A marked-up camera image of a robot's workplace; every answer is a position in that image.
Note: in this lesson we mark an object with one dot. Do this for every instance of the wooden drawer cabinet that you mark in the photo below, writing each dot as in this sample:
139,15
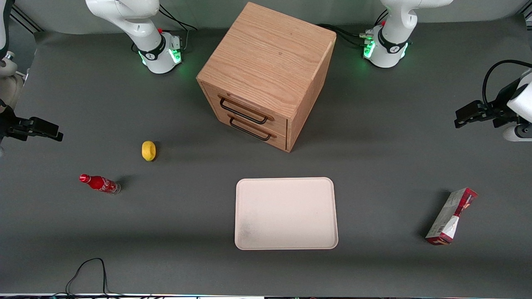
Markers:
266,58

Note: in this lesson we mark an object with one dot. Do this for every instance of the red cookie box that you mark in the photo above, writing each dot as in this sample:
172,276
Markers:
451,218

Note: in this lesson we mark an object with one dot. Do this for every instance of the beige plastic tray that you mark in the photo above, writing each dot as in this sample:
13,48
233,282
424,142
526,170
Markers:
286,214

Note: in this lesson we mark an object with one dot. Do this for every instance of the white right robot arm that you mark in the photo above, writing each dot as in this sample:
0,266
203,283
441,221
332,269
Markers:
156,52

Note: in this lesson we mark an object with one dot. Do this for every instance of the red cola bottle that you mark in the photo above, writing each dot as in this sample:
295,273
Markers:
99,183

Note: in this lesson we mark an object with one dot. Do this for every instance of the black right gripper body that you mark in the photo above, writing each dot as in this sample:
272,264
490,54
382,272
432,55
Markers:
9,125

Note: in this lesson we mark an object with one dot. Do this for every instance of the dark grey table mat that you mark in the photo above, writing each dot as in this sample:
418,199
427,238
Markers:
83,232

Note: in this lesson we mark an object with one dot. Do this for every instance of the yellow lemon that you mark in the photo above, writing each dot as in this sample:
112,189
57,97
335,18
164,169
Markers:
149,150

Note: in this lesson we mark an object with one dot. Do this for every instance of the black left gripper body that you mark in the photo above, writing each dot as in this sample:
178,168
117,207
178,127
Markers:
495,113

